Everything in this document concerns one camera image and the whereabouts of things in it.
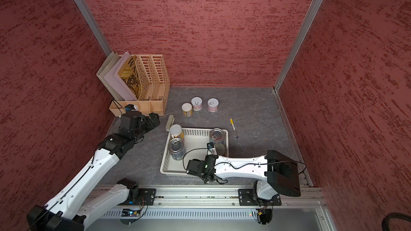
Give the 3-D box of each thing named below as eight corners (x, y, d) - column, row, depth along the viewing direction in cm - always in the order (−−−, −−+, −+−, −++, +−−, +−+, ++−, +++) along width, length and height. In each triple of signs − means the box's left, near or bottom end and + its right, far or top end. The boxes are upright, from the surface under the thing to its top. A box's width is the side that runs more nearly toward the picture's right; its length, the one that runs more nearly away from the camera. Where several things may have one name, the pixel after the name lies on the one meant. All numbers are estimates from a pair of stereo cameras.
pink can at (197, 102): (191, 111, 109) (190, 106, 104) (192, 102, 115) (191, 96, 109) (202, 111, 109) (201, 106, 104) (202, 102, 115) (202, 96, 110)
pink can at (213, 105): (207, 112, 109) (207, 106, 104) (207, 103, 114) (207, 98, 109) (218, 112, 109) (219, 106, 104) (218, 103, 114) (218, 98, 109)
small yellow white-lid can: (182, 116, 106) (181, 110, 101) (183, 109, 110) (182, 102, 105) (192, 117, 106) (191, 110, 101) (193, 109, 111) (192, 102, 105)
